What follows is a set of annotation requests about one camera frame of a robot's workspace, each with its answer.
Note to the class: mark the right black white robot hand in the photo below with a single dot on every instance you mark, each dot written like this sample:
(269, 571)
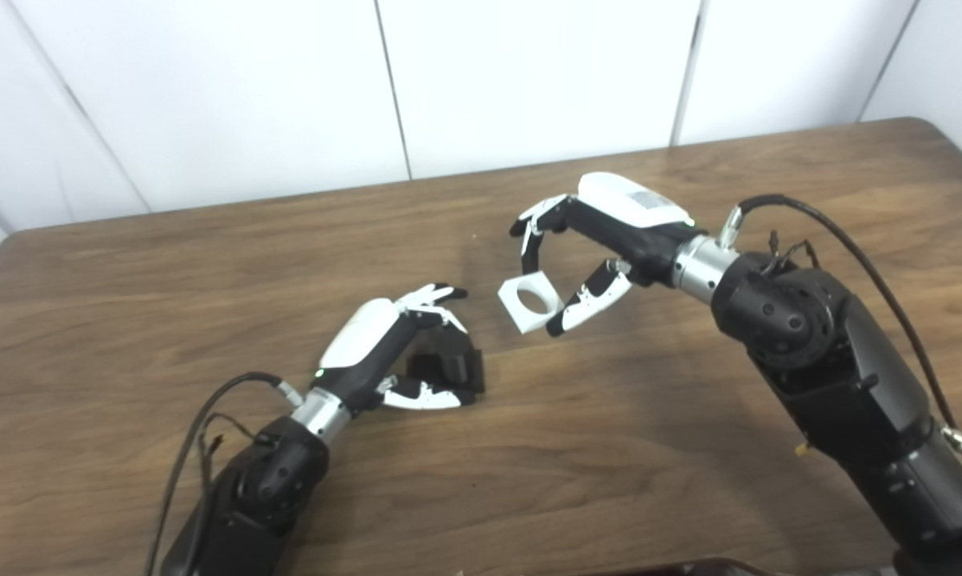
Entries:
(625, 212)

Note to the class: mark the white square piece with hole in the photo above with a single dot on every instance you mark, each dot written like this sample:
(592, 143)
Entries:
(517, 312)

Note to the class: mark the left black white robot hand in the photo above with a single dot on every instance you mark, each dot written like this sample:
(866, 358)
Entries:
(361, 336)

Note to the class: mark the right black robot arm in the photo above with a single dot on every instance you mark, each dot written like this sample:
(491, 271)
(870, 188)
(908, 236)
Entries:
(833, 360)

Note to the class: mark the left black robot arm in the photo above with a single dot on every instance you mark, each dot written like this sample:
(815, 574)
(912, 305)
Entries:
(265, 496)

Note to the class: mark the black peg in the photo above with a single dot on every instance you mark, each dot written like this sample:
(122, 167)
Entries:
(457, 360)

